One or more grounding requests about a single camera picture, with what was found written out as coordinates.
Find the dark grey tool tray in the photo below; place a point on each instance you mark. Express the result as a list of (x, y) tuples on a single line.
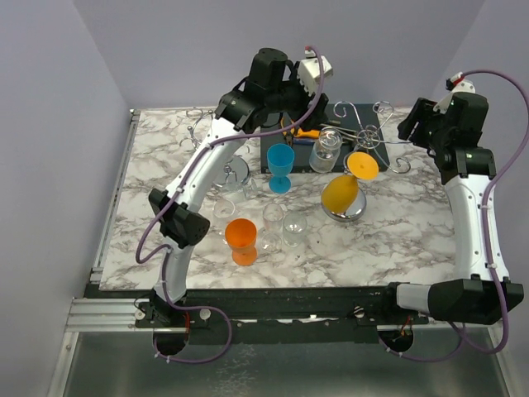
[(300, 165)]

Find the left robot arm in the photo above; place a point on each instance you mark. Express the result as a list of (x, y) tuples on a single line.
[(274, 85)]

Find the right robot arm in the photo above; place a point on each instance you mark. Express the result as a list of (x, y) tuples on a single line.
[(481, 292)]

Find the aluminium extrusion frame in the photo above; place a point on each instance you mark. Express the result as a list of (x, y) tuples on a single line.
[(96, 311)]

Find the yellow plastic goblet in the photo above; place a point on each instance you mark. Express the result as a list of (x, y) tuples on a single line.
[(343, 190)]

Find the orange plastic goblet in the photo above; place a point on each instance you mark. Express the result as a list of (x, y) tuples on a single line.
[(241, 235)]

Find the blue red screwdriver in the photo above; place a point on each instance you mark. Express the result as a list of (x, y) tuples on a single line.
[(304, 141)]

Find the orange utility knife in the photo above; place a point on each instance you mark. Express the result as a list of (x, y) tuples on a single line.
[(301, 134)]

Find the yellow handled pliers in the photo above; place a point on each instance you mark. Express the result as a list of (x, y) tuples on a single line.
[(288, 134)]

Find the black front mounting rail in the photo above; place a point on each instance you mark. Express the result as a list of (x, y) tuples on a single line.
[(272, 316)]

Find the black metal tool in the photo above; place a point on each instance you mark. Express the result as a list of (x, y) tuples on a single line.
[(336, 124)]

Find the ribbed clear wine glass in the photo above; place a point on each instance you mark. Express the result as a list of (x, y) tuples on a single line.
[(326, 150)]

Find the clear stemmed glass centre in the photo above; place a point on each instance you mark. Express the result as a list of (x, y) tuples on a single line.
[(273, 216)]

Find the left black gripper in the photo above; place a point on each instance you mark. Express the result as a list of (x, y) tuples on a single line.
[(316, 117)]

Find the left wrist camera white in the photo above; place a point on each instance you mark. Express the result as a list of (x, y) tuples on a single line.
[(309, 74)]

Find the scroll arm chrome glass rack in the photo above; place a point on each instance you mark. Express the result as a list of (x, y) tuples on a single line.
[(368, 138)]

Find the clear glass with reflection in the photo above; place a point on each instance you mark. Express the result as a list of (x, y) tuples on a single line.
[(294, 228)]

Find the blue plastic goblet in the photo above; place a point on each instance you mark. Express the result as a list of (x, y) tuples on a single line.
[(280, 158)]

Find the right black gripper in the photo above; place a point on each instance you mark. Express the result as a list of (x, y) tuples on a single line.
[(422, 112)]

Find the round ring chrome glass rack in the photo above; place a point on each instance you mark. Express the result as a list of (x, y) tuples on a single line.
[(214, 162)]

